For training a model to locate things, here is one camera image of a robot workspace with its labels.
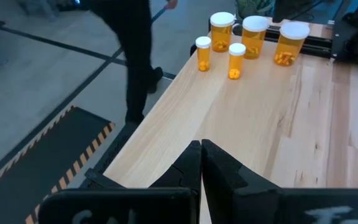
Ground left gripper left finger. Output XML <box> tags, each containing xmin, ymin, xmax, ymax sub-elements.
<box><xmin>149</xmin><ymin>140</ymin><xmax>203</xmax><ymax>224</ymax></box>

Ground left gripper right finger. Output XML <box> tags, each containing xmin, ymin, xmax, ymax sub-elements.
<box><xmin>201</xmin><ymin>139</ymin><xmax>281</xmax><ymax>224</ymax></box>

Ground small orange pill bottle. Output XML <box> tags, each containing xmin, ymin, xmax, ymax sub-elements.
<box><xmin>228</xmin><ymin>42</ymin><xmax>247</xmax><ymax>80</ymax></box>

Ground two bottles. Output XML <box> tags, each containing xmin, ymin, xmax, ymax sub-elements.
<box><xmin>195</xmin><ymin>35</ymin><xmax>212</xmax><ymax>72</ymax></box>

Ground large orange pill bottle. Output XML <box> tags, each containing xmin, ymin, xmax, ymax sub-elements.
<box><xmin>209</xmin><ymin>11</ymin><xmax>236</xmax><ymax>53</ymax></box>
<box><xmin>241</xmin><ymin>15</ymin><xmax>270</xmax><ymax>60</ymax></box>
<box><xmin>273</xmin><ymin>21</ymin><xmax>311</xmax><ymax>67</ymax></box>

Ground person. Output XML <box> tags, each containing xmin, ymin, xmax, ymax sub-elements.
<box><xmin>85</xmin><ymin>0</ymin><xmax>180</xmax><ymax>125</ymax></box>

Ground black hazard-striped floor mat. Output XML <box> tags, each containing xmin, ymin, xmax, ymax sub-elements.
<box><xmin>0</xmin><ymin>105</ymin><xmax>116</xmax><ymax>224</ymax></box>

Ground thin dark pole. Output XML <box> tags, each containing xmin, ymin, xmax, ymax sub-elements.
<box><xmin>150</xmin><ymin>6</ymin><xmax>167</xmax><ymax>23</ymax></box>

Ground black perforated bracket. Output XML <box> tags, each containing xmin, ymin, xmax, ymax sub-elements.
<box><xmin>85</xmin><ymin>121</ymin><xmax>141</xmax><ymax>187</ymax></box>

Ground black aluminium rig frame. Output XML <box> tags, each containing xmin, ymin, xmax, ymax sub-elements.
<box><xmin>265</xmin><ymin>26</ymin><xmax>334</xmax><ymax>59</ymax></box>

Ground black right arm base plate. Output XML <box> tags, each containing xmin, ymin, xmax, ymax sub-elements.
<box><xmin>331</xmin><ymin>20</ymin><xmax>358</xmax><ymax>66</ymax></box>

